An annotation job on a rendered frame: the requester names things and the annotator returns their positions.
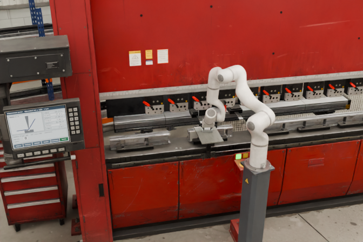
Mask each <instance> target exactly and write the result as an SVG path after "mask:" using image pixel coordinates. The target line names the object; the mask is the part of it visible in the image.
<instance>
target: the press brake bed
mask: <svg viewBox="0 0 363 242"><path fill-rule="evenodd" d="M250 149H251V147H243V148H237V149H228V150H219V151H211V158H209V159H206V152H201V153H192V154H182V155H177V156H167V157H158V158H149V159H140V160H131V161H125V162H116V163H107V164H106V172H107V183H108V189H109V201H110V212H111V222H112V234H113V241H116V240H122V239H129V238H136V237H143V236H149V235H155V234H162V233H170V232H177V231H183V230H190V229H194V228H201V227H208V226H215V225H222V224H229V223H231V220H233V219H239V218H240V204H241V191H242V183H243V182H241V183H240V182H239V180H238V179H237V177H236V175H235V174H234V172H233V164H234V154H235V153H243V152H250ZM319 158H324V163H323V164H324V166H316V167H308V161H309V160H311V159H319ZM267 160H268V161H269V162H270V163H271V165H272V166H273V167H274V168H275V169H274V170H273V171H271V173H270V182H269V188H268V197H267V206H266V216H265V218H269V217H276V216H281V215H285V214H293V213H301V212H308V211H316V210H323V209H329V208H334V207H340V206H347V205H355V204H362V203H363V134H359V135H350V136H340V137H331V138H322V139H313V140H303V141H298V142H289V143H280V144H271V145H268V149H267Z"/></svg>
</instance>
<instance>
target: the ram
mask: <svg viewBox="0 0 363 242"><path fill-rule="evenodd" d="M90 6H91V17H92V28H93V39H94V46H95V56H96V68H97V79H98V90H99V93H105V92H117V91H130V90H143V89H155V88H168V87H175V86H188V85H201V84H208V79H209V72H210V71H211V69H213V68H215V67H220V68H222V69H225V68H229V67H231V66H234V65H240V66H242V67H243V68H244V69H245V71H246V80H259V79H272V78H285V77H298V76H310V75H323V74H330V73H343V72H356V71H363V0H90ZM159 49H168V53H169V63H161V64H157V50H159ZM145 50H152V58H150V59H146V53H145ZM129 51H140V56H141V65H135V66H130V57H129ZM150 60H152V64H149V65H146V61H150ZM361 77H363V75H351V76H339V77H326V78H313V79H301V80H288V81H281V82H269V83H257V84H248V87H256V86H269V85H281V84H293V83H306V82H317V81H325V80H337V79H349V78H361ZM200 91H207V88H199V89H187V90H174V91H162V92H149V93H137V94H130V95H117V96H105V97H99V100H107V99H120V98H132V97H144V96H156V95H169V94H175V93H188V92H200Z"/></svg>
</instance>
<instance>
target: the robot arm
mask: <svg viewBox="0 0 363 242"><path fill-rule="evenodd" d="M231 81H235V82H236V85H237V86H236V95H237V97H238V98H239V100H240V101H241V102H242V104H243V105H244V106H245V107H247V108H248V109H251V110H253V111H254V112H255V113H256V114H254V115H252V116H251V117H250V118H249V119H248V120H247V123H246V127H247V129H248V131H249V132H250V134H251V149H250V157H249V158H247V159H246V160H245V162H244V165H245V167H246V168H247V169H249V170H250V171H253V172H266V171H268V170H269V169H270V168H271V163H270V162H269V161H268V160H267V149H268V135H267V134H266V133H264V132H263V130H264V129H265V128H267V127H269V126H271V125H272V124H273V123H274V122H275V114H274V112H273V111H272V110H271V109H270V108H269V107H268V106H266V105H265V104H263V103H262V102H260V101H259V100H258V99H256V97H255V96H254V94H253V93H252V91H251V90H250V88H249V87H248V84H247V80H246V71H245V69H244V68H243V67H242V66H240V65H234V66H231V67H229V68H225V69H222V68H220V67H215V68H213V69H211V71H210V72H209V79H208V85H207V96H206V101H207V102H208V103H209V104H212V105H214V106H216V107H218V108H219V109H220V112H216V111H215V110H214V109H207V110H206V112H205V117H204V119H203V121H202V123H201V124H199V126H200V127H202V129H203V130H204V128H205V127H210V130H211V129H212V128H213V127H215V126H217V124H215V123H214V122H223V121H224V120H225V107H224V105H223V103H222V102H221V101H220V100H219V99H218V95H219V87H220V84H225V83H229V82H231Z"/></svg>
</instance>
